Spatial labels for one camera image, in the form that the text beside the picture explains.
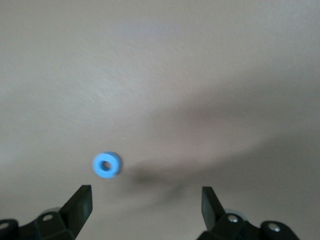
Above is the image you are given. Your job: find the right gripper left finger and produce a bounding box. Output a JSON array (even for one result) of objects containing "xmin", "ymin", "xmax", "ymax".
[{"xmin": 18, "ymin": 184, "xmax": 93, "ymax": 240}]

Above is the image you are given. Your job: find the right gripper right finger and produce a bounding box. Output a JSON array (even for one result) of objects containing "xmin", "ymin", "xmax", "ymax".
[{"xmin": 197, "ymin": 186, "xmax": 263, "ymax": 240}]

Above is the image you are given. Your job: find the blue foam letter o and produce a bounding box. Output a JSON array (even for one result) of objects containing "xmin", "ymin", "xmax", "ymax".
[{"xmin": 92, "ymin": 151, "xmax": 122, "ymax": 180}]

